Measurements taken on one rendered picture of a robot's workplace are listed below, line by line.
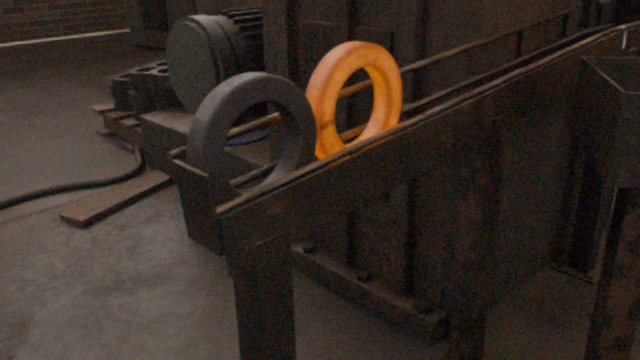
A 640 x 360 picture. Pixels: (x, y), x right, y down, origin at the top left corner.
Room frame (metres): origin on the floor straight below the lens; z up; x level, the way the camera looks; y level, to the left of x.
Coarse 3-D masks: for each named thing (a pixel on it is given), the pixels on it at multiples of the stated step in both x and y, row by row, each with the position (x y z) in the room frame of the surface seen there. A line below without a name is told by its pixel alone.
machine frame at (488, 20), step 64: (320, 0) 1.48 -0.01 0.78; (384, 0) 1.32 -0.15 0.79; (448, 0) 1.20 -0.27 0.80; (512, 0) 1.22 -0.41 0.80; (576, 0) 1.43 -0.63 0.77; (448, 64) 1.19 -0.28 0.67; (512, 128) 1.26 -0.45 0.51; (448, 192) 1.17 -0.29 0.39; (512, 192) 1.29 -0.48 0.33; (576, 192) 1.56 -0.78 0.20; (320, 256) 1.44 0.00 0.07; (384, 256) 1.31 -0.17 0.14; (448, 256) 1.16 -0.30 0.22; (512, 256) 1.32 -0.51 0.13; (448, 320) 1.15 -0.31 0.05
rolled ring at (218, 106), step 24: (216, 96) 0.65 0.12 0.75; (240, 96) 0.65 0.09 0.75; (264, 96) 0.68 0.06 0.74; (288, 96) 0.70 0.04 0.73; (216, 120) 0.63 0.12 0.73; (288, 120) 0.72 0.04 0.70; (312, 120) 0.73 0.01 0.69; (192, 144) 0.62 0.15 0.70; (216, 144) 0.63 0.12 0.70; (288, 144) 0.73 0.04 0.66; (312, 144) 0.73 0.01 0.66; (216, 168) 0.62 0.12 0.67; (288, 168) 0.71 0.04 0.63; (216, 192) 0.62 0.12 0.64; (240, 192) 0.65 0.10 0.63
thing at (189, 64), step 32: (192, 32) 2.07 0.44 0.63; (224, 32) 2.07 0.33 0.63; (256, 32) 2.13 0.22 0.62; (192, 64) 2.09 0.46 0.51; (224, 64) 1.99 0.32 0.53; (256, 64) 2.08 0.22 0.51; (192, 96) 2.11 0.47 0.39; (160, 128) 2.23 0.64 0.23; (160, 160) 2.26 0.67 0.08; (224, 160) 1.89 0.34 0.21; (256, 160) 1.78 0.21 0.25
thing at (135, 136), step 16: (160, 64) 3.06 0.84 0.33; (112, 80) 2.83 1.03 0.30; (128, 80) 2.66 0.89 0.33; (144, 80) 2.62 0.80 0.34; (160, 80) 2.43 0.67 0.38; (112, 96) 2.83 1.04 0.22; (128, 96) 2.80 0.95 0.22; (144, 96) 2.62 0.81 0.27; (160, 96) 2.43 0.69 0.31; (176, 96) 2.44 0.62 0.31; (96, 112) 2.86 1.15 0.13; (112, 112) 2.79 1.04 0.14; (128, 112) 2.79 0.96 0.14; (144, 112) 2.62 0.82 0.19; (112, 128) 2.85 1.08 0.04; (128, 128) 2.57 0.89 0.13; (128, 144) 2.65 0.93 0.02
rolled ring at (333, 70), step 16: (336, 48) 0.80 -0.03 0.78; (352, 48) 0.79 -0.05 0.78; (368, 48) 0.81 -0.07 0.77; (320, 64) 0.78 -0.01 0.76; (336, 64) 0.76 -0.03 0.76; (352, 64) 0.78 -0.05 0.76; (368, 64) 0.81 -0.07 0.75; (384, 64) 0.83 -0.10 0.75; (320, 80) 0.76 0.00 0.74; (336, 80) 0.76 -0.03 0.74; (384, 80) 0.84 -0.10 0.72; (400, 80) 0.86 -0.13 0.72; (320, 96) 0.74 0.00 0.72; (336, 96) 0.76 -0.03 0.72; (384, 96) 0.85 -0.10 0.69; (400, 96) 0.86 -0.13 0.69; (320, 112) 0.74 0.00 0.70; (384, 112) 0.85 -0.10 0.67; (320, 128) 0.74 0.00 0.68; (368, 128) 0.85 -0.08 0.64; (384, 128) 0.84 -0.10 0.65; (320, 144) 0.74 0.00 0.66; (336, 144) 0.76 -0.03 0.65
